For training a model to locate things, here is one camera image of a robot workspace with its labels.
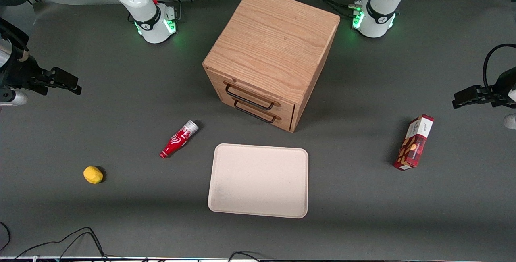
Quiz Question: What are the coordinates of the black cable on table edge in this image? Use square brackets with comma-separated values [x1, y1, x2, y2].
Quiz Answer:
[14, 227, 110, 261]

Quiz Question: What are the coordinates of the red coke bottle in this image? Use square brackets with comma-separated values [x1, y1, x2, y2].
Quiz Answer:
[160, 120, 199, 159]

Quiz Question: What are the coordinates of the short black cable loop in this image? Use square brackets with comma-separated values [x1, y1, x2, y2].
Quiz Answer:
[228, 251, 262, 262]

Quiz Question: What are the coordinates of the thin black cable loop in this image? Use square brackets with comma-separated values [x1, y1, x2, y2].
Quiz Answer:
[0, 222, 11, 252]

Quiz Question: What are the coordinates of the black left arm base cable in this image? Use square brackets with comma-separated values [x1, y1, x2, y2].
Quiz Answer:
[302, 0, 377, 19]

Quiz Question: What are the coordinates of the yellow lemon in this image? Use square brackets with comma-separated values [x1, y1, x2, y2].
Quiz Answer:
[83, 166, 104, 184]

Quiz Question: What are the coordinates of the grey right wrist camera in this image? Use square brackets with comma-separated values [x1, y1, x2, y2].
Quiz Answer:
[0, 89, 29, 106]

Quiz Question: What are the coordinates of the wooden drawer cabinet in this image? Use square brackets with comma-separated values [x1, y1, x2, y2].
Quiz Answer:
[202, 0, 341, 133]

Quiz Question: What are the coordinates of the beige plastic tray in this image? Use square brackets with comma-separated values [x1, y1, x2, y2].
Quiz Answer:
[208, 143, 309, 219]

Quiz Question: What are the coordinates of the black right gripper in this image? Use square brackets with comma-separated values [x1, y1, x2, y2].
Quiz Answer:
[3, 57, 82, 96]

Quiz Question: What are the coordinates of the black metal drawer handle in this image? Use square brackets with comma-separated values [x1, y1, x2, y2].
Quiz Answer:
[234, 100, 278, 124]
[225, 83, 275, 110]

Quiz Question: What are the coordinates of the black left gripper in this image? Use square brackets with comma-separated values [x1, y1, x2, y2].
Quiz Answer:
[452, 67, 516, 110]

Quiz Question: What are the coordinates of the red cookie box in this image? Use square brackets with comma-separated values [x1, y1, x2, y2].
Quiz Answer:
[393, 114, 435, 171]

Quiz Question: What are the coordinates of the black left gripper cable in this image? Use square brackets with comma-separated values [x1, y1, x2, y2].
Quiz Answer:
[483, 44, 516, 93]

